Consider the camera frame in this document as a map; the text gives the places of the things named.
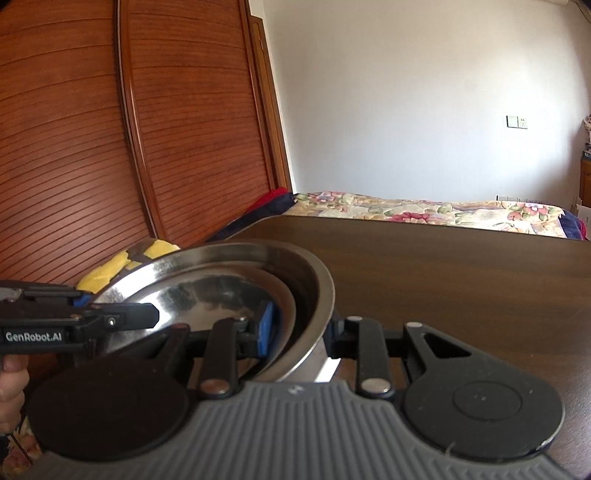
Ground floral bedspread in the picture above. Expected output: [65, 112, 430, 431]
[277, 191, 591, 241]

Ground yellow plush toy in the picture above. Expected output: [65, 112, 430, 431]
[76, 237, 182, 294]

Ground medium steel bowl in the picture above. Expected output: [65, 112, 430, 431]
[139, 262, 297, 370]

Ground large steel bowl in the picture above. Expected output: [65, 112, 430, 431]
[92, 242, 336, 384]

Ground navy cloth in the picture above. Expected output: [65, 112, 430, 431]
[203, 191, 296, 243]

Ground wooden cabinet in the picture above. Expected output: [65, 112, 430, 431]
[579, 157, 591, 208]

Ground wooden wardrobe doors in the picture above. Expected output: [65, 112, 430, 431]
[0, 0, 294, 287]

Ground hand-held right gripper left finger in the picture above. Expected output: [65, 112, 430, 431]
[148, 300, 279, 401]

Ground person's left hand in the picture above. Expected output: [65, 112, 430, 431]
[0, 355, 31, 435]

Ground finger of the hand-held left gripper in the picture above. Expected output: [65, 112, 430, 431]
[87, 302, 160, 332]
[20, 284, 94, 308]

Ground red cloth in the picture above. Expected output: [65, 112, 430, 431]
[245, 187, 290, 213]

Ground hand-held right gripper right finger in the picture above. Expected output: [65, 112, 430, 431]
[323, 316, 472, 398]

